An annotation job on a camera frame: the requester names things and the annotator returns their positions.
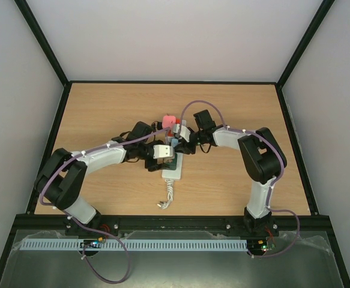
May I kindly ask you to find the white power strip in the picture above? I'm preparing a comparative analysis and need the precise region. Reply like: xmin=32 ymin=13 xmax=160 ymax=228
xmin=161 ymin=115 xmax=183 ymax=181

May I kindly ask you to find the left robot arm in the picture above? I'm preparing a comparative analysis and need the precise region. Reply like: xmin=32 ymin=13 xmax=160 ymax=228
xmin=34 ymin=121 xmax=173 ymax=229

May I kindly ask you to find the light blue cable duct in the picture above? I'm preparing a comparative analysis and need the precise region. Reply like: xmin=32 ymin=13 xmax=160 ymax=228
xmin=20 ymin=239 xmax=247 ymax=252

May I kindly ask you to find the red cube adapter plug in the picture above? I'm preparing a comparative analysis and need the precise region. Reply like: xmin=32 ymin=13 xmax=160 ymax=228
xmin=168 ymin=118 xmax=180 ymax=136

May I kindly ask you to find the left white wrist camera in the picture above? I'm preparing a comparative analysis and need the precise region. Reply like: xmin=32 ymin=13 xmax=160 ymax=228
xmin=152 ymin=145 xmax=175 ymax=159

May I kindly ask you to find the blue plug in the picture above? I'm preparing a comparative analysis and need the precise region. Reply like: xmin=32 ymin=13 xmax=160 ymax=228
xmin=170 ymin=138 xmax=179 ymax=147

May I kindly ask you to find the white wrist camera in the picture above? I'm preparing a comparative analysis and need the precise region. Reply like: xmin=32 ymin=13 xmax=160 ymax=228
xmin=152 ymin=145 xmax=175 ymax=159
xmin=172 ymin=124 xmax=192 ymax=142

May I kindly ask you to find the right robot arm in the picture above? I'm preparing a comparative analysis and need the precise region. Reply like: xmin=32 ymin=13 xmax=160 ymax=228
xmin=173 ymin=110 xmax=287 ymax=235

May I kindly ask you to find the black usb plug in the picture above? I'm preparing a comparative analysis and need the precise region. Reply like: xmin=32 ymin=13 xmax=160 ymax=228
xmin=151 ymin=121 xmax=163 ymax=132

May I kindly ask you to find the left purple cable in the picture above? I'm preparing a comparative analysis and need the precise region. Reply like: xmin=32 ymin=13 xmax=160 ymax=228
xmin=38 ymin=125 xmax=175 ymax=283

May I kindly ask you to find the dark green plug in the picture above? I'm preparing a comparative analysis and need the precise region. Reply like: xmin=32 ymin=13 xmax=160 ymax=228
xmin=167 ymin=153 xmax=183 ymax=170

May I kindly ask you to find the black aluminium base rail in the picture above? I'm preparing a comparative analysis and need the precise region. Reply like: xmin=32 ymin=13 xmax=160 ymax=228
xmin=10 ymin=214 xmax=333 ymax=239

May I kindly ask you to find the white power strip cord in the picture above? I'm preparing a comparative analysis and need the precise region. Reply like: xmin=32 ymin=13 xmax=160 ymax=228
xmin=155 ymin=178 xmax=176 ymax=211

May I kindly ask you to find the pink folding socket plug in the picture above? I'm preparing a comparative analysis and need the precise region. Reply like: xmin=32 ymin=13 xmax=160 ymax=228
xmin=161 ymin=115 xmax=177 ymax=129

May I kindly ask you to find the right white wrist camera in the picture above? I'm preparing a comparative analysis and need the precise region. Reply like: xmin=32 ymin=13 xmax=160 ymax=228
xmin=172 ymin=124 xmax=192 ymax=142

